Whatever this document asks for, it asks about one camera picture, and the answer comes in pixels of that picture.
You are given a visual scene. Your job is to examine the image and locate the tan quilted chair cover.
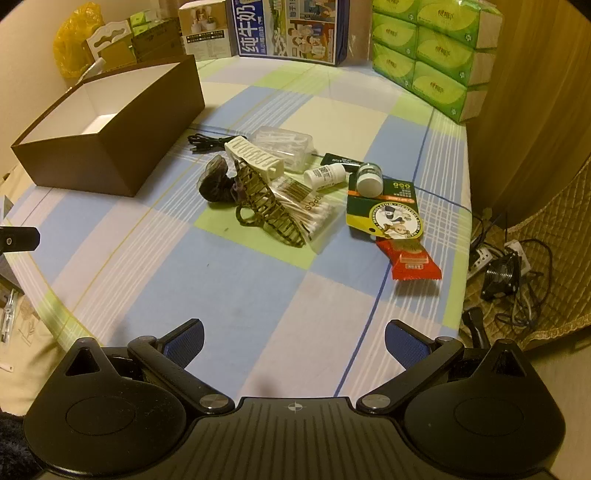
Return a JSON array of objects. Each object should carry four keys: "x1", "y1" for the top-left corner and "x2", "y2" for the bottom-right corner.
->
[{"x1": 462, "y1": 159, "x2": 591, "y2": 352}]

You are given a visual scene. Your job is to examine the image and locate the white product box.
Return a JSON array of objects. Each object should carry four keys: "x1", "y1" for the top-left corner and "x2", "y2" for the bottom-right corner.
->
[{"x1": 178, "y1": 0, "x2": 232, "y2": 63}]

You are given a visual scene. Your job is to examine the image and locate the white pill bottle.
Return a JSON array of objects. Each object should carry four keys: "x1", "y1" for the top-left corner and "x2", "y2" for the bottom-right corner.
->
[{"x1": 303, "y1": 164, "x2": 347, "y2": 191}]

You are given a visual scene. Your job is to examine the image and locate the green printed card package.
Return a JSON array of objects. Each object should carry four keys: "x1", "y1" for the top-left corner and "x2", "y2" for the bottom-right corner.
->
[{"x1": 346, "y1": 178, "x2": 426, "y2": 241}]

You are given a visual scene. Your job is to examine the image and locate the small black fan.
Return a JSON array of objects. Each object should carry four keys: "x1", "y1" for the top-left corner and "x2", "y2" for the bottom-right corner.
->
[{"x1": 481, "y1": 251, "x2": 523, "y2": 303}]

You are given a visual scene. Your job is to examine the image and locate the cotton swab pack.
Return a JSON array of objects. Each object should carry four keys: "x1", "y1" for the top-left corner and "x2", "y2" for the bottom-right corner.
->
[{"x1": 270, "y1": 178, "x2": 342, "y2": 253}]

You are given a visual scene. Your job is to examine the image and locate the red snack packet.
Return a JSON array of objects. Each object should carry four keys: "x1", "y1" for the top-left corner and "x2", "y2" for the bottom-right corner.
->
[{"x1": 376, "y1": 237, "x2": 443, "y2": 282}]

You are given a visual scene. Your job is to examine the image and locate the white die-cut cardboard box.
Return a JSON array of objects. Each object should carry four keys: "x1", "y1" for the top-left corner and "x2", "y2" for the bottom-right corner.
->
[{"x1": 85, "y1": 25, "x2": 137, "y2": 72}]

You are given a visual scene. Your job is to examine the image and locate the plaid cloth covered desktop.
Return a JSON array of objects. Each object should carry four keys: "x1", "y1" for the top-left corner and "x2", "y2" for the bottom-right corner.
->
[{"x1": 0, "y1": 55, "x2": 474, "y2": 402}]

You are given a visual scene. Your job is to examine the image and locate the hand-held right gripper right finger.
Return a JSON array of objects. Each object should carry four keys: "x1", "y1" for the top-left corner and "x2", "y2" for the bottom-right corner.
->
[{"x1": 356, "y1": 319, "x2": 527, "y2": 413}]

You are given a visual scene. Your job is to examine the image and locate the black handle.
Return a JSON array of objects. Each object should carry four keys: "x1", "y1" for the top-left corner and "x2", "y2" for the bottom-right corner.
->
[{"x1": 463, "y1": 307, "x2": 491, "y2": 350}]

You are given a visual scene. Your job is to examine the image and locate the clear floss pick box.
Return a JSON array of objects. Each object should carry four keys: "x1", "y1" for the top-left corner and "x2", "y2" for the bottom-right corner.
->
[{"x1": 252, "y1": 126, "x2": 317, "y2": 171}]

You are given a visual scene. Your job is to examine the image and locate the white power strip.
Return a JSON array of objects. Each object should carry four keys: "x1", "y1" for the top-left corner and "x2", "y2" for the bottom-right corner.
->
[{"x1": 466, "y1": 239, "x2": 532, "y2": 278}]

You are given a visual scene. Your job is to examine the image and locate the yellow plastic bag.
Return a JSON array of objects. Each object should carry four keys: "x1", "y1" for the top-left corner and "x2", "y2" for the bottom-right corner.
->
[{"x1": 53, "y1": 2, "x2": 109, "y2": 79}]

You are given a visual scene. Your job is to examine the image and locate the brown cardboard carton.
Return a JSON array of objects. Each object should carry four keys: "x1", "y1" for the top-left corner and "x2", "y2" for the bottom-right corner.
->
[{"x1": 131, "y1": 17, "x2": 183, "y2": 63}]

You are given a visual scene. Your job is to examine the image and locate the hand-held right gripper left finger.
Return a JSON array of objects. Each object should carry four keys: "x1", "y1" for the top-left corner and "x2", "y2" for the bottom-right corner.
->
[{"x1": 65, "y1": 318, "x2": 236, "y2": 416}]

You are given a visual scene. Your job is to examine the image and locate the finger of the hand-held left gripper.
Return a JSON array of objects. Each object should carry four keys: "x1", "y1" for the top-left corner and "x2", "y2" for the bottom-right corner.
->
[{"x1": 0, "y1": 226, "x2": 40, "y2": 253}]

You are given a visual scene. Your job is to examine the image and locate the blue milk carton box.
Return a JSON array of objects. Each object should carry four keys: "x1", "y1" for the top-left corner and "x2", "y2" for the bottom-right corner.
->
[{"x1": 226, "y1": 0, "x2": 352, "y2": 68}]

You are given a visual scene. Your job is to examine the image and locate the dark green lip gel tube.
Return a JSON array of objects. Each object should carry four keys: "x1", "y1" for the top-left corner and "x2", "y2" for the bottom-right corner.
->
[{"x1": 321, "y1": 152, "x2": 365, "y2": 174}]

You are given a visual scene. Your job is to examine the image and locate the white slotted soap dish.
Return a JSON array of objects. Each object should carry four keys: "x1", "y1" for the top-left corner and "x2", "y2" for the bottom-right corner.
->
[{"x1": 224, "y1": 136, "x2": 285, "y2": 181}]

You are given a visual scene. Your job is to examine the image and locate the olive green hair claw clip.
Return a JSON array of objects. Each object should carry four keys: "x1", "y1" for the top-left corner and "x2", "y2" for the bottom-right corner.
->
[{"x1": 235, "y1": 159, "x2": 308, "y2": 247}]

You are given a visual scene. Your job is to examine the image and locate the beige printed cloth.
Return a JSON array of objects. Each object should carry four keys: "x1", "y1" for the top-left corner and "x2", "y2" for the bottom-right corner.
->
[{"x1": 0, "y1": 295, "x2": 80, "y2": 412}]

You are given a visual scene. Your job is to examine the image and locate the stack of green tissue packs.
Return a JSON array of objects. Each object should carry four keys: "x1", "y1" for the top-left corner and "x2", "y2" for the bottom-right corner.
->
[{"x1": 370, "y1": 0, "x2": 504, "y2": 123}]

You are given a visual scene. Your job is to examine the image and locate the black cable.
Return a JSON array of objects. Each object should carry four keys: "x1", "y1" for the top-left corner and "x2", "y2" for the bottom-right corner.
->
[{"x1": 187, "y1": 133, "x2": 241, "y2": 153}]

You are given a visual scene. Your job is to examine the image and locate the dark brown hair scrunchie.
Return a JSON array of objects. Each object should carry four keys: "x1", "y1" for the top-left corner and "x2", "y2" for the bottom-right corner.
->
[{"x1": 196, "y1": 154, "x2": 237, "y2": 204}]

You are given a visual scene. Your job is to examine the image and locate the brown cardboard box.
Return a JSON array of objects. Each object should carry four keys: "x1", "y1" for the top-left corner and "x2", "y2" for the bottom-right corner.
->
[{"x1": 10, "y1": 54, "x2": 206, "y2": 198}]

